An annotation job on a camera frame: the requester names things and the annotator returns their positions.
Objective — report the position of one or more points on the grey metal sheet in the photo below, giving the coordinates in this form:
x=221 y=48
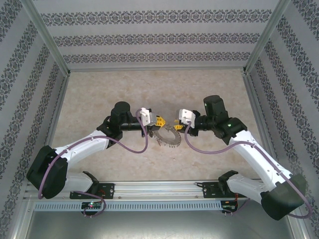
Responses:
x=159 y=226

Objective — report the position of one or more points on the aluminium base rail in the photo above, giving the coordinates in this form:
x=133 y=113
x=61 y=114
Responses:
x=159 y=189

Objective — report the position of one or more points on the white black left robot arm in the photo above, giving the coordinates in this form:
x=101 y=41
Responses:
x=84 y=145

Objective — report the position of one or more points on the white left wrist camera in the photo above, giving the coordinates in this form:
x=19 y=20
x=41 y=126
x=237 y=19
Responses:
x=148 y=117

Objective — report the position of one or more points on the aluminium side rail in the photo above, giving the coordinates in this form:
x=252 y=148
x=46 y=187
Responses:
x=256 y=104
x=59 y=99

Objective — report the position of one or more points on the small circuit board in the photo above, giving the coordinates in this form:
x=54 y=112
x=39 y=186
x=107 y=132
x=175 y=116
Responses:
x=92 y=205
x=229 y=206

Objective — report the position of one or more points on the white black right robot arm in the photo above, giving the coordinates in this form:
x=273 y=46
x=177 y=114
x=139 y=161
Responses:
x=259 y=159

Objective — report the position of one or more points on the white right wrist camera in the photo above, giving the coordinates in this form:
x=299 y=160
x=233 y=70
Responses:
x=186 y=116

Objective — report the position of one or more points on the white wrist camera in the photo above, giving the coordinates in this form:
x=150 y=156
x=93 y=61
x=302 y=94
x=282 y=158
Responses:
x=186 y=116
x=148 y=117

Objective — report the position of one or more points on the black mounting plate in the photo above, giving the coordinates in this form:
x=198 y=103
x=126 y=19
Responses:
x=209 y=190
x=107 y=190

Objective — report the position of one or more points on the aluminium frame post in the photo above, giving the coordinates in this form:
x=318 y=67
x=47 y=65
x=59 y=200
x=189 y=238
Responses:
x=266 y=35
x=45 y=35
x=20 y=219
x=297 y=224

